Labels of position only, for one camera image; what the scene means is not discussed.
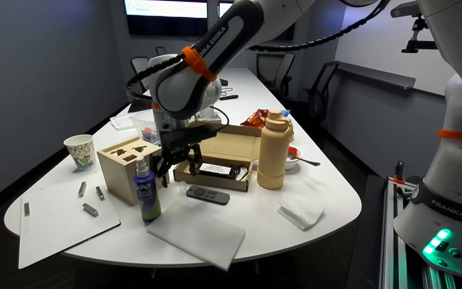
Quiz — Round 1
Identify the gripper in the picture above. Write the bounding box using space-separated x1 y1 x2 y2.
152 142 203 189

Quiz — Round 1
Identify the blue spray bottle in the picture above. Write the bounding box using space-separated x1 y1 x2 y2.
132 156 162 222

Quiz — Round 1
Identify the tan water bottle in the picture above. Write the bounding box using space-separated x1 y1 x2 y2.
257 109 295 190

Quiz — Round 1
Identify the black power adapter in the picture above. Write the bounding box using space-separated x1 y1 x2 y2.
196 161 243 181

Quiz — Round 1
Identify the black remote control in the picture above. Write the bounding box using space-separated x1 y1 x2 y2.
186 185 231 206

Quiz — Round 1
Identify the clear plastic container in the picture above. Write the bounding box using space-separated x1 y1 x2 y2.
130 109 162 146

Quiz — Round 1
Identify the open cardboard box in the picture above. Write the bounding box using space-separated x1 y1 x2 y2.
173 123 262 193

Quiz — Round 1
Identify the wooden shape sorter box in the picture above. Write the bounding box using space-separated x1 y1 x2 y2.
97 136 170 206

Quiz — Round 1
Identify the clear plastic tray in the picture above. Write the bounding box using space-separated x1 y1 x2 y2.
109 114 136 131

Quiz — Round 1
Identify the white foam pad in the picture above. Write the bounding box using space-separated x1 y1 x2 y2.
146 200 247 272

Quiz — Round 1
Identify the red snack bag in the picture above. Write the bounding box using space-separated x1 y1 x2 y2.
240 108 291 130

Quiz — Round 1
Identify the patterned paper cup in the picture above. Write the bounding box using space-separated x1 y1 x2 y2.
63 134 97 171

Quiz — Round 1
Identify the white bowl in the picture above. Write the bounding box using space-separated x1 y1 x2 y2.
285 144 303 171

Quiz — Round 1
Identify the black spoon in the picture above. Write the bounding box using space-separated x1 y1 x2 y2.
288 152 321 167

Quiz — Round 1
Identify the white napkin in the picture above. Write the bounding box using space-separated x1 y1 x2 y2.
277 195 326 231

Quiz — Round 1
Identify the white board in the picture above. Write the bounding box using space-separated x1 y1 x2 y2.
18 173 122 270

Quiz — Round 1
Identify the black and orange clamp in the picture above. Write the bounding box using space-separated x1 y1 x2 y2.
393 161 407 186

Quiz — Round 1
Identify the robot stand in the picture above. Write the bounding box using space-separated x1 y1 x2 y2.
379 175 462 289

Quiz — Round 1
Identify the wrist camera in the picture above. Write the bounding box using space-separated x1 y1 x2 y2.
160 123 219 151

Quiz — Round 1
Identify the wall whiteboard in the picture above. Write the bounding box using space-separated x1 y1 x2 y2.
334 0 457 97

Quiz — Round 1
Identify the camera on mount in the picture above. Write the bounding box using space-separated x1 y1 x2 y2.
390 0 439 54

